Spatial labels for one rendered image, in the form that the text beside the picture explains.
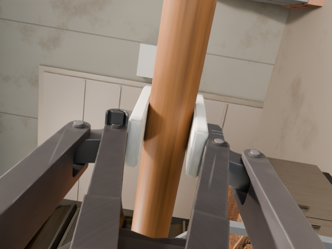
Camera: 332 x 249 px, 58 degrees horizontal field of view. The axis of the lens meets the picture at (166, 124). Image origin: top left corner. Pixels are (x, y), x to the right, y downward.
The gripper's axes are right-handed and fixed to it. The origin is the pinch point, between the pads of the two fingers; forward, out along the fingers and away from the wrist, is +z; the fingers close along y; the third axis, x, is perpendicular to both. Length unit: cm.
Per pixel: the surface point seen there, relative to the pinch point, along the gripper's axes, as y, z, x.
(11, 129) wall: -206, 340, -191
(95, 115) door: -92, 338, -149
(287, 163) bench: 86, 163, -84
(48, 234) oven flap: -60, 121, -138
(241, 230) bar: 40, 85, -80
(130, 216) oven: -14, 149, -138
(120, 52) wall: -70, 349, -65
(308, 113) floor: 118, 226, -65
